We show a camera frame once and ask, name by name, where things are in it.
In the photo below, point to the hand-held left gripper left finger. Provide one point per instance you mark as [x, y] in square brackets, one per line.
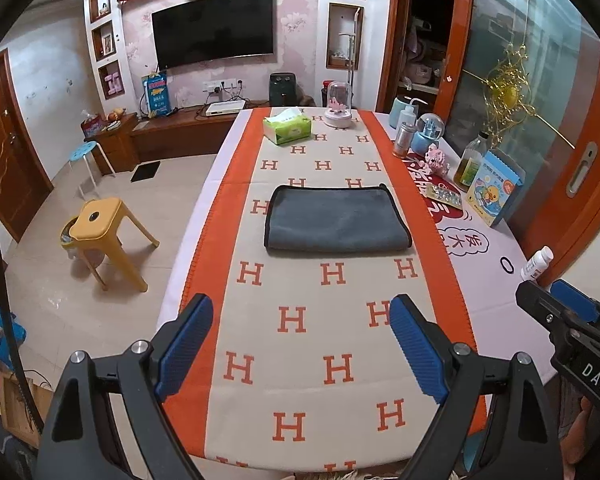
[186, 345]

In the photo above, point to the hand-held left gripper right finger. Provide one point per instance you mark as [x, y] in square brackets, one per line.
[417, 352]

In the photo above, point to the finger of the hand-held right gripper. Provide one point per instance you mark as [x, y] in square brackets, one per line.
[575, 301]
[540, 305]

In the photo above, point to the grey towel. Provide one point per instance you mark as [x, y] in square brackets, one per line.
[336, 220]

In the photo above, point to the small white bottle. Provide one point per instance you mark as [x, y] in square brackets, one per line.
[538, 263]

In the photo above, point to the white printed tablecloth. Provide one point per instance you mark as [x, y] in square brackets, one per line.
[485, 255]

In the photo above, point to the orange patterned table blanket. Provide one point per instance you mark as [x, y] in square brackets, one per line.
[325, 320]

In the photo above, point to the blue picture book box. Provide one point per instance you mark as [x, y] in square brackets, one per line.
[495, 187]

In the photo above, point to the yellow plastic stool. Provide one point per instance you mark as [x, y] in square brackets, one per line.
[105, 230]

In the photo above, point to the pill blister pack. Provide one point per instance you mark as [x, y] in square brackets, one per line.
[445, 197]

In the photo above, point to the glass oil bottle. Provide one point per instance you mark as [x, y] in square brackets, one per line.
[469, 164]

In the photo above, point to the black floor mat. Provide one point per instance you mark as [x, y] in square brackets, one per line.
[145, 171]

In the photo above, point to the pink toy figure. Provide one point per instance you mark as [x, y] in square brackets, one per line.
[436, 160]

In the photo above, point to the wooden box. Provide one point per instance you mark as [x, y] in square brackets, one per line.
[17, 405]

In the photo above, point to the orange glass sliding door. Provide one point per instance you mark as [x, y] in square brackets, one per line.
[545, 110]

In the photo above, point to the snow globe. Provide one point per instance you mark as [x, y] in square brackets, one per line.
[430, 132]

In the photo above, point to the blue round stool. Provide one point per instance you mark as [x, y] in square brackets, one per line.
[87, 160]

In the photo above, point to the metal canister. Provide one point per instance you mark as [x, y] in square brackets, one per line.
[403, 140]

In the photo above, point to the wooden television cabinet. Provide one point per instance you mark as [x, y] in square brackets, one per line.
[180, 130]

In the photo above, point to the wooden side cabinet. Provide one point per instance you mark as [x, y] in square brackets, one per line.
[112, 142]

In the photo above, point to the gold hanging ornament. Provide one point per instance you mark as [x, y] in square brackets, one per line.
[510, 87]

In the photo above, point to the white squeeze bottle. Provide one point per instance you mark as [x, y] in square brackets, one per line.
[414, 107]

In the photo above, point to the red tissue pack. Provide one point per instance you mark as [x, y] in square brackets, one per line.
[92, 126]

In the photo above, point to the light blue container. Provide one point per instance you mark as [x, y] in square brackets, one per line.
[399, 112]

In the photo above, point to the green tissue box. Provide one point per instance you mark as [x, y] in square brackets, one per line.
[286, 127]

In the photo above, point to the white set-top box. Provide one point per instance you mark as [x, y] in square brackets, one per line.
[225, 107]

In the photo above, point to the blue printed bag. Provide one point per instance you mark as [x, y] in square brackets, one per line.
[156, 96]

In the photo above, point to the glass dome ornament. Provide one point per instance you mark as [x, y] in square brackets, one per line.
[338, 105]

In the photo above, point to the white power strip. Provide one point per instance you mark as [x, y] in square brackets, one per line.
[221, 85]

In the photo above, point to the brown wooden door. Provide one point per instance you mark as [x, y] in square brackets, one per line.
[5, 155]

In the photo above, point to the black air fryer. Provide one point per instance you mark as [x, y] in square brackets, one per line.
[282, 90]

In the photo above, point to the white pole stand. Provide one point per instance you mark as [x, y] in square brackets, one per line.
[352, 55]

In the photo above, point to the black curved television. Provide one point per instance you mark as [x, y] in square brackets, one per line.
[212, 27]

